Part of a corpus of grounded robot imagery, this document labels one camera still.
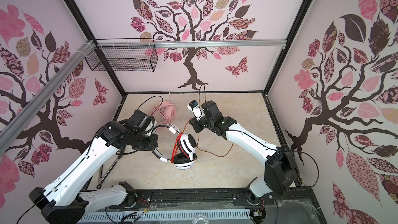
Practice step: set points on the aluminium frame bar left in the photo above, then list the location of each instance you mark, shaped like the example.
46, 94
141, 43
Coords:
17, 125

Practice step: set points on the white perforated cable tray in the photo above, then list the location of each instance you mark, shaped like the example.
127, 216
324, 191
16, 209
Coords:
165, 217

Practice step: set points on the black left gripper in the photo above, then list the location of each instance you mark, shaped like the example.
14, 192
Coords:
152, 145

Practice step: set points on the metal tongs black tips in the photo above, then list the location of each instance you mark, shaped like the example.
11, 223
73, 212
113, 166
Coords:
102, 176

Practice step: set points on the aluminium frame bar back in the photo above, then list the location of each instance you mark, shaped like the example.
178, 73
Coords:
195, 44

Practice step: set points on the white black headphones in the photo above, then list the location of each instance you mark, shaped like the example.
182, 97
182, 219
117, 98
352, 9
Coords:
184, 152

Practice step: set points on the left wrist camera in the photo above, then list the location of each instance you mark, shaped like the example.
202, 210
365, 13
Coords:
150, 127

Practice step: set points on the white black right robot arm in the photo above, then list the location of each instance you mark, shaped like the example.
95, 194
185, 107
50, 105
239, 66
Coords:
280, 167

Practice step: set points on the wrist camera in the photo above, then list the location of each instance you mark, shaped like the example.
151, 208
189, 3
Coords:
150, 127
195, 108

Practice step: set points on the black wire basket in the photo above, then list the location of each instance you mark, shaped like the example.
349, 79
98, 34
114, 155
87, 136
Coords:
123, 54

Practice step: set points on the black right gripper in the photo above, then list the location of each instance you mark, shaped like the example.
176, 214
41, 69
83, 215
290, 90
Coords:
195, 124

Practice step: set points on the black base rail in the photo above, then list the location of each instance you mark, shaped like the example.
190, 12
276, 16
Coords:
196, 198

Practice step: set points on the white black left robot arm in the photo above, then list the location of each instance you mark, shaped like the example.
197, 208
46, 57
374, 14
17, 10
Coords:
65, 202

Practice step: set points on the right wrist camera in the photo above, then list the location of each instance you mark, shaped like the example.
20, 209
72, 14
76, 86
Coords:
195, 108

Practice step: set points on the aluminium frame bar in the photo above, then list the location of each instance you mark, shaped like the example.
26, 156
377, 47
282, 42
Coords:
195, 44
17, 125

